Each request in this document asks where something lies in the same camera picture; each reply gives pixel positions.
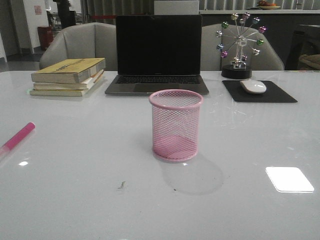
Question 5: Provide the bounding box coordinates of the pink highlighter pen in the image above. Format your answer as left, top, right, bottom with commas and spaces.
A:
0, 122, 36, 160

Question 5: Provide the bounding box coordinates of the pink mesh pen holder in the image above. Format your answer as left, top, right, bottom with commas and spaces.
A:
149, 89, 204, 162

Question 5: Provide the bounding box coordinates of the grey laptop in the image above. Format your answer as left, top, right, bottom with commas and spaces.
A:
105, 15, 209, 96

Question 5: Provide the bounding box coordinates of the middle cream book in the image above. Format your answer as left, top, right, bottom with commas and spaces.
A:
33, 70, 104, 90

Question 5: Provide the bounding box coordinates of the cream book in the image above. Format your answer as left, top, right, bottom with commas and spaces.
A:
29, 75, 105, 97
33, 70, 104, 90

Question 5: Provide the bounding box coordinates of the ferris wheel desk toy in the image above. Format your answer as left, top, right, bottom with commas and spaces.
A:
215, 11, 267, 79

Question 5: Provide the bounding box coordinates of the bottom cream book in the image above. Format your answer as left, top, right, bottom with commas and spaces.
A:
29, 75, 105, 97

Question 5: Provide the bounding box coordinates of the right grey armchair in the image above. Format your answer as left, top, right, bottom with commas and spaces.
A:
200, 23, 285, 71

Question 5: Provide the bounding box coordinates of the grey armchair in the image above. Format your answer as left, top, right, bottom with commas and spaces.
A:
200, 23, 285, 71
39, 22, 118, 71

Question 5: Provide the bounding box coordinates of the white computer mouse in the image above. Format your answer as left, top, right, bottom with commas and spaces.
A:
239, 79, 267, 94

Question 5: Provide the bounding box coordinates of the left grey armchair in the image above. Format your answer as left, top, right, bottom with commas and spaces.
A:
39, 22, 118, 71

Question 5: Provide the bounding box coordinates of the top yellow book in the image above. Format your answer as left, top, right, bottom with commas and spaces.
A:
31, 58, 106, 84

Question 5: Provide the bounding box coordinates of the black mouse pad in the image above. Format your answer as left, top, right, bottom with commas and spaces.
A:
222, 80, 298, 103

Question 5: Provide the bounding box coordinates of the person in background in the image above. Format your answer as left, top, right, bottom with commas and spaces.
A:
55, 0, 76, 29

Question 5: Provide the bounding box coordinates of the red bin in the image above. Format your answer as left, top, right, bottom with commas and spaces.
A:
37, 26, 53, 50

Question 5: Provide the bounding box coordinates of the fruit bowl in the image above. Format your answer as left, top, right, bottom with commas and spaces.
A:
257, 0, 281, 10

